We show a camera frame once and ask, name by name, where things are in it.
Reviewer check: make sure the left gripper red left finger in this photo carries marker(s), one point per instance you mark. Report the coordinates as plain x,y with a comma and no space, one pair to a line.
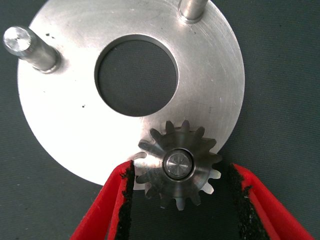
105,207

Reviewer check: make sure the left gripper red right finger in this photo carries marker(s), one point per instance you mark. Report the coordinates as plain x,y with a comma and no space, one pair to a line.
260,212

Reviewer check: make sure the small steel planetary gear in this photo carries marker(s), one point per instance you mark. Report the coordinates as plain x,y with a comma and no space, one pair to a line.
197,180

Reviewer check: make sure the round metal carrier plate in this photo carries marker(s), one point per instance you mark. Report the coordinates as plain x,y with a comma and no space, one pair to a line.
62,112

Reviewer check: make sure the dark grey table cloth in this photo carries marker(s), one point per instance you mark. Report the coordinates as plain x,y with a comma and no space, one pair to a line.
275,75

